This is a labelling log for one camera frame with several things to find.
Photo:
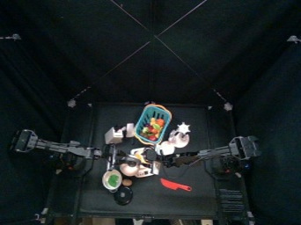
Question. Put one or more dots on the green toy vegetable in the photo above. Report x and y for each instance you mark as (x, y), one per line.
(157, 127)

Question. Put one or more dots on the grey frame corner clamp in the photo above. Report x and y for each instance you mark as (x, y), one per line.
(294, 39)
(228, 106)
(72, 103)
(16, 37)

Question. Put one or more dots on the white printed label sticker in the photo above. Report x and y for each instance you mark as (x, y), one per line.
(230, 200)

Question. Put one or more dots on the white toy cup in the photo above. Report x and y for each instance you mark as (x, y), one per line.
(165, 148)

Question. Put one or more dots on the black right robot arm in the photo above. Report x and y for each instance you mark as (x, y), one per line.
(230, 150)

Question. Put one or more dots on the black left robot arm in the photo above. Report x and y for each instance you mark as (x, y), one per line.
(60, 146)

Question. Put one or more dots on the orange toy fruit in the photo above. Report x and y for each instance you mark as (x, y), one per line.
(160, 121)

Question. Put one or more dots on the pink toy kettle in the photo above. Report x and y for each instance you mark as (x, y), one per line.
(128, 169)

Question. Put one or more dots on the teal toy basket orange rim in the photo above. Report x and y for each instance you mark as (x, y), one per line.
(144, 123)

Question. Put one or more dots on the white star-shaped toy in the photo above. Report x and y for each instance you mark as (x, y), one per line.
(184, 128)

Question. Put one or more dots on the small brown toy ball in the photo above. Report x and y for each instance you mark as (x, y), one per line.
(128, 182)

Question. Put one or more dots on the yellow toy fruit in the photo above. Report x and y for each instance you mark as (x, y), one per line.
(153, 120)

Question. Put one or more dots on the red toy knife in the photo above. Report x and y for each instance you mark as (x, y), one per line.
(175, 185)

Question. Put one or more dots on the red toy fruit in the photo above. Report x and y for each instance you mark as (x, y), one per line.
(153, 137)

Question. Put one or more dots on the white toy teapot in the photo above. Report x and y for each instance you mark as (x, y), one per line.
(180, 140)

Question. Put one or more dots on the black round lid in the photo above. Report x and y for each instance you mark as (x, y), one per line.
(124, 195)

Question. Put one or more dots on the white toy toaster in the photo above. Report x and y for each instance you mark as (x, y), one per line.
(114, 135)

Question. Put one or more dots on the toy pan with green food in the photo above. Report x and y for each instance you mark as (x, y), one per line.
(113, 179)

